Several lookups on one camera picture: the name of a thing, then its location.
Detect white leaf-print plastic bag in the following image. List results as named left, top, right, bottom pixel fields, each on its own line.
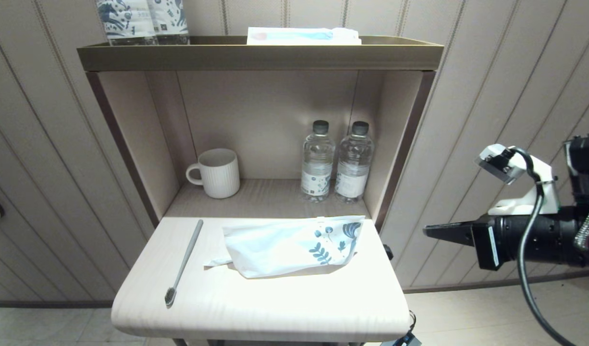
left=204, top=215, right=366, bottom=279

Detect grey toothbrush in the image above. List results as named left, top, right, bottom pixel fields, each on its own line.
left=164, top=220, right=204, bottom=309

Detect black blue connector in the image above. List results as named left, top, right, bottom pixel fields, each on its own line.
left=381, top=332, right=422, bottom=346

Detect small clear water bottle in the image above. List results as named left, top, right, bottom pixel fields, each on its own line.
left=301, top=120, right=335, bottom=202
left=335, top=121, right=375, bottom=203

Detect white ribbed mug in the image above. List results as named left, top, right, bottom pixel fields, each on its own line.
left=186, top=148, right=241, bottom=199

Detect white blue flat packet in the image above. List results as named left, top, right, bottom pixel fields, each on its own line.
left=246, top=27, right=362, bottom=46

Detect beige wooden shelf cabinet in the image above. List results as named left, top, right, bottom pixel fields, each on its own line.
left=86, top=67, right=437, bottom=344

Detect large blue-print water bottle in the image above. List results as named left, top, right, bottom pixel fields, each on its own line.
left=148, top=0, right=190, bottom=45

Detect blue patterned packages on top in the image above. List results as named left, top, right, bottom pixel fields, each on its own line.
left=96, top=0, right=158, bottom=46

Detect smooth black camera cable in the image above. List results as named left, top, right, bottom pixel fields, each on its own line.
left=511, top=147, right=578, bottom=346

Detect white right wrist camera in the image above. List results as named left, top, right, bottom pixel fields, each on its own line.
left=476, top=143, right=560, bottom=216

